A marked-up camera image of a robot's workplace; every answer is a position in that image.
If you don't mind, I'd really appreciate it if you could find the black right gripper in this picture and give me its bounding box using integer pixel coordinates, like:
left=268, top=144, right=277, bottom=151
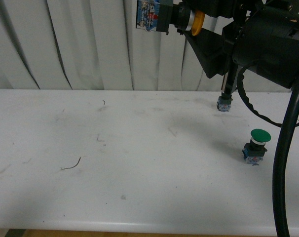
left=181, top=0, right=299, bottom=89

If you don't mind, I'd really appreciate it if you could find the yellow push button switch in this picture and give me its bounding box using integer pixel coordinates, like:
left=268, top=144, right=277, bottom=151
left=135, top=0, right=205, bottom=36

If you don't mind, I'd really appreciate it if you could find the white curtain backdrop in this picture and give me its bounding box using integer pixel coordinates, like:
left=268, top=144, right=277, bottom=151
left=0, top=0, right=223, bottom=91

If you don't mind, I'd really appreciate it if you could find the red push button switch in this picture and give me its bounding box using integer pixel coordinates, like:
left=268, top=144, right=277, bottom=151
left=217, top=63, right=238, bottom=113

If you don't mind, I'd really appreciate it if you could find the green push button switch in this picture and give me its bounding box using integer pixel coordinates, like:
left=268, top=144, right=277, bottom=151
left=242, top=128, right=271, bottom=165

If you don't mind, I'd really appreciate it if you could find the thick black cable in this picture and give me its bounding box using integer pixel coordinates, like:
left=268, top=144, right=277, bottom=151
left=272, top=73, right=299, bottom=237

